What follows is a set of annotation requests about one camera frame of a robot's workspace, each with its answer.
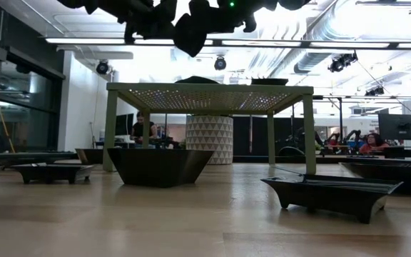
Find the green perforated metal shelf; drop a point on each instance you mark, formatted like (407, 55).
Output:
(209, 87)

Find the black rounded wavy mini plate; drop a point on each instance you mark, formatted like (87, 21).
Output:
(196, 80)
(387, 178)

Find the black ceiling spotlight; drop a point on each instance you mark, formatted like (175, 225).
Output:
(374, 91)
(342, 61)
(220, 63)
(102, 67)

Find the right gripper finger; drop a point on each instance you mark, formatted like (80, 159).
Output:
(191, 35)
(148, 26)

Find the black small square mini plate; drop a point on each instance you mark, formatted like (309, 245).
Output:
(334, 196)
(52, 173)
(269, 81)

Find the black partition panel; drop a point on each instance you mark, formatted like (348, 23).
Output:
(252, 135)

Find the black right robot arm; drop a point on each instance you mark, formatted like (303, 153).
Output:
(287, 3)

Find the person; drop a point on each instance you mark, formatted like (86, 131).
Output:
(373, 144)
(143, 128)

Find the black background robot arm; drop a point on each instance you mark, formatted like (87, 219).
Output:
(348, 137)

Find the black wavy square mini plate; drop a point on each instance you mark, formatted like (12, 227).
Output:
(159, 167)

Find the black computer monitor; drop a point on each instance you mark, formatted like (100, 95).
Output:
(124, 124)
(400, 126)

